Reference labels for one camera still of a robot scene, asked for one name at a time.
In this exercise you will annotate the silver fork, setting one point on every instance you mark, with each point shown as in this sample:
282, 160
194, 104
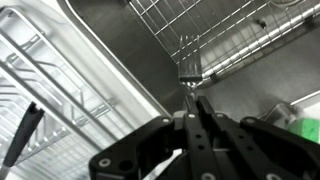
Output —
189, 64

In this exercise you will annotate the green white sponge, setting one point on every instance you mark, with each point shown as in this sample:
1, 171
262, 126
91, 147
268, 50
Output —
307, 128

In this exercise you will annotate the sink bottom wire grid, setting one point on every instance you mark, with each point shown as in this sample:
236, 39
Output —
228, 30

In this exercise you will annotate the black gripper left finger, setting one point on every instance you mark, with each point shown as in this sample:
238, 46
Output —
200, 154

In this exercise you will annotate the stainless steel sink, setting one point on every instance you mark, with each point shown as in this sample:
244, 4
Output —
285, 71

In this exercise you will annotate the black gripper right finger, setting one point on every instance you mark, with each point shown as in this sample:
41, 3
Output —
245, 160

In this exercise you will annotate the black handled utensil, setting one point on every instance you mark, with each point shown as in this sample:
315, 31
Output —
27, 126

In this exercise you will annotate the metal dish rack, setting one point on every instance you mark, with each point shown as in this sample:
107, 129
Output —
75, 119

